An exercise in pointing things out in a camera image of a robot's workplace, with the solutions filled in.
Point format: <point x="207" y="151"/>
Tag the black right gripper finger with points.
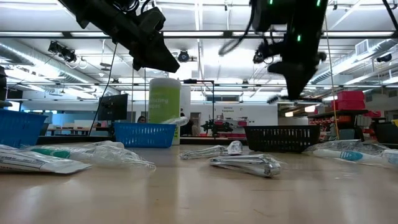
<point x="297" y="84"/>

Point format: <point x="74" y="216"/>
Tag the blue white toothbrush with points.
<point x="351" y="155"/>

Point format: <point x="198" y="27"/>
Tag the small silver packet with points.
<point x="202" y="152"/>
<point x="248" y="163"/>

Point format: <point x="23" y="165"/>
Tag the green toothbrush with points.
<point x="53" y="153"/>

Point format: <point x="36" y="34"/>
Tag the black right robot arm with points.
<point x="308" y="18"/>

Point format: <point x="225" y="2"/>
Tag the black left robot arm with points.
<point x="71" y="7"/>

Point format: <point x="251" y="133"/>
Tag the green wipes canister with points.
<point x="164" y="99"/>

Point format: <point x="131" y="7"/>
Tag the black monitor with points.
<point x="113" y="107"/>

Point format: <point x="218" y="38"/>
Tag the dark storage shelf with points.
<point x="339" y="112"/>

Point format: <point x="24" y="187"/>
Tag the person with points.
<point x="188" y="127"/>
<point x="141" y="119"/>

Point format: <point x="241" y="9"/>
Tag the red storage bin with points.
<point x="348" y="104"/>
<point x="351" y="95"/>

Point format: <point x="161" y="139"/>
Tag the black mesh basket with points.
<point x="280" y="140"/>

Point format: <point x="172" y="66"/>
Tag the black ceiling spotlight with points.
<point x="63" y="52"/>

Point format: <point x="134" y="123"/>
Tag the blue plastic basket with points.
<point x="143" y="135"/>
<point x="18" y="130"/>

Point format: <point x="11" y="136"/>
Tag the small green black robot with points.
<point x="214" y="127"/>

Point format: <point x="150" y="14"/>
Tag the background work table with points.
<point x="71" y="129"/>

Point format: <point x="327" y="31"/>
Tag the black storage bin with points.
<point x="385" y="133"/>

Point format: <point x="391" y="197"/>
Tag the white flat packet left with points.
<point x="37" y="163"/>

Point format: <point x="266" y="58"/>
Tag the black ceiling camera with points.
<point x="183" y="56"/>
<point x="385" y="58"/>

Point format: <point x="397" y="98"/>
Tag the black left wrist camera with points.
<point x="152" y="20"/>

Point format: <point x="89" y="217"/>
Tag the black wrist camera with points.
<point x="262" y="56"/>
<point x="152" y="20"/>

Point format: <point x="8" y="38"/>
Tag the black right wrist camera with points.
<point x="262" y="56"/>

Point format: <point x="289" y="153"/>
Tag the silver ceiling duct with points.
<point x="351" y="63"/>
<point x="37" y="60"/>

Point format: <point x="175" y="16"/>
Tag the black overhead frame bar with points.
<point x="40" y="34"/>

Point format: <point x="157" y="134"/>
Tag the black diagonal frame strut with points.
<point x="392" y="15"/>

